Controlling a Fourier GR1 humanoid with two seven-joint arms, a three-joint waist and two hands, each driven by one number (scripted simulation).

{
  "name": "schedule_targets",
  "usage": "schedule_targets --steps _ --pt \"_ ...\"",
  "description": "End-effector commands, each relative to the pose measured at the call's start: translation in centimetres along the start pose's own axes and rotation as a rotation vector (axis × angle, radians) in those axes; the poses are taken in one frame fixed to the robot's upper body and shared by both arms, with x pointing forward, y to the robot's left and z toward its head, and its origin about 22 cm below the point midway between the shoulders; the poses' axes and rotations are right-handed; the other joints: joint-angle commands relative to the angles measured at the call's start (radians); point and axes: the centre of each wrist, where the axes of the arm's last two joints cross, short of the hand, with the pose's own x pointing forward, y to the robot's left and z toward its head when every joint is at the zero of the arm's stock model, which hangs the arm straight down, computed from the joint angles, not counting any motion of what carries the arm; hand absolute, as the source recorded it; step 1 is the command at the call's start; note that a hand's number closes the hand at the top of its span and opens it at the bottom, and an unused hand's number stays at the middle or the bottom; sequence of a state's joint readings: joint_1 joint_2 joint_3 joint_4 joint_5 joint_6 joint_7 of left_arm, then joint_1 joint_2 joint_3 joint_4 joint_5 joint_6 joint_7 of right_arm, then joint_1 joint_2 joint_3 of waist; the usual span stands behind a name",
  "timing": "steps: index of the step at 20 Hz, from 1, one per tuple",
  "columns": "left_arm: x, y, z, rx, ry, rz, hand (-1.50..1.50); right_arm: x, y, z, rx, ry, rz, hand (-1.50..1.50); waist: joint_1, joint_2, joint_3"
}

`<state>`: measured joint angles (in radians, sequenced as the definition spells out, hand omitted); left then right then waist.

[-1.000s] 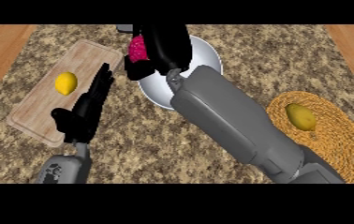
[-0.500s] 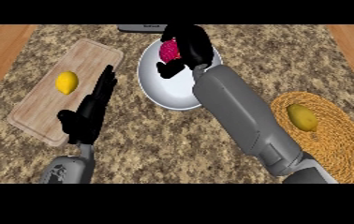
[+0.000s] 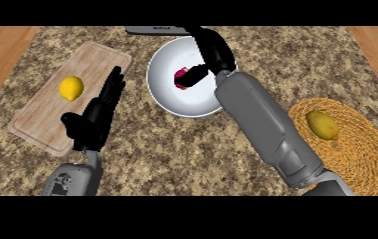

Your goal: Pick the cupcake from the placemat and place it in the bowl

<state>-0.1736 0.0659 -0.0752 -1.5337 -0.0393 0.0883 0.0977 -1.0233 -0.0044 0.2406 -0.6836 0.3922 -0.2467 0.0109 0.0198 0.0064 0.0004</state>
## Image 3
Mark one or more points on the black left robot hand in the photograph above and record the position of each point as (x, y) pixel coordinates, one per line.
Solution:
(94, 116)

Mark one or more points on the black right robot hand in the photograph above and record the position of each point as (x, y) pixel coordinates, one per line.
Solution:
(214, 51)

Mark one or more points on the pink cupcake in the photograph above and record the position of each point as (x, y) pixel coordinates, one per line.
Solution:
(181, 74)

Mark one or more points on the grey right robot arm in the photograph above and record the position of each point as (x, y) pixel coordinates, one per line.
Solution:
(268, 129)

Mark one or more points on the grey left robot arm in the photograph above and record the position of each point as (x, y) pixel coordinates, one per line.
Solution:
(73, 179)

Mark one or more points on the white bowl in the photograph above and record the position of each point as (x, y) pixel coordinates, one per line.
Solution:
(185, 83)

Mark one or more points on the woven straw placemat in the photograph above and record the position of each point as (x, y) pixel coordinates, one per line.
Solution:
(345, 149)

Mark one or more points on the pale wooden cutting board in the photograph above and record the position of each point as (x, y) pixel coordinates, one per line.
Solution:
(67, 96)

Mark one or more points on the bright yellow lemon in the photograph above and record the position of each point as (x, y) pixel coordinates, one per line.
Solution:
(72, 88)

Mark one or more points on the dark grey flat appliance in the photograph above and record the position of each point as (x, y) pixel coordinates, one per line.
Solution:
(157, 30)

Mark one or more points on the dull yellow lemon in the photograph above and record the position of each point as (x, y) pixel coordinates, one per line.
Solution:
(323, 125)

